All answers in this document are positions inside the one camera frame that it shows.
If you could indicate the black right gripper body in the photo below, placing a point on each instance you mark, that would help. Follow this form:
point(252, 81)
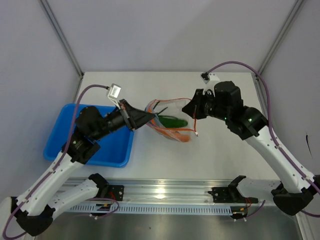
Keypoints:
point(211, 109)

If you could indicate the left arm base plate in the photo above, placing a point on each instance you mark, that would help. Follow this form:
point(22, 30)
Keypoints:
point(115, 192)

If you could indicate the green toy cucumber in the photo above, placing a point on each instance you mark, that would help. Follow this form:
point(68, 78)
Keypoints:
point(172, 122)

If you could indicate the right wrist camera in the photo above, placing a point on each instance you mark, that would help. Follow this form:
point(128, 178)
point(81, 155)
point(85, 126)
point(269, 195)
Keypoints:
point(209, 77)

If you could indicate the white slotted cable duct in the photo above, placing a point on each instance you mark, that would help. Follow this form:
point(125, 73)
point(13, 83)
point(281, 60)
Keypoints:
point(164, 209)

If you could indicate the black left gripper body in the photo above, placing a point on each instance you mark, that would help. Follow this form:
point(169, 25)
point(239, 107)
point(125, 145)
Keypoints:
point(114, 120)

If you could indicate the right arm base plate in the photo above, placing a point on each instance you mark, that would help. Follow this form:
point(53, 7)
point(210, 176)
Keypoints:
point(229, 195)

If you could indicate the green toy scallion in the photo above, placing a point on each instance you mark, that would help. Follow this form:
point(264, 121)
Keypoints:
point(156, 110)

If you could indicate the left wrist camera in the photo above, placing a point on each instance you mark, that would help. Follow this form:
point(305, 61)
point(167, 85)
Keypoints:
point(113, 94)

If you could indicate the aluminium mounting rail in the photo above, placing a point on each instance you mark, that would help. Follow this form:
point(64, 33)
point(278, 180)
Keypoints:
point(180, 192)

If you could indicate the clear zip bag orange zipper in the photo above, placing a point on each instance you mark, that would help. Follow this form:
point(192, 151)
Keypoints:
point(178, 102)

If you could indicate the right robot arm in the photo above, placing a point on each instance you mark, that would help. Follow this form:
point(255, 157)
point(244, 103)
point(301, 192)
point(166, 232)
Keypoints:
point(296, 186)

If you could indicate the blue plastic bin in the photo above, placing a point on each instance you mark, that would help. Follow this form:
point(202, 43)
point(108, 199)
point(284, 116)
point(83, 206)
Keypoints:
point(115, 149)

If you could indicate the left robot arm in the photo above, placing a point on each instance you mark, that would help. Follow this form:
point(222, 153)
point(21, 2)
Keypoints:
point(37, 208)

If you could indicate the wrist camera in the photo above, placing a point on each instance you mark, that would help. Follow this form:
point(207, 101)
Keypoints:
point(113, 94)
point(209, 77)

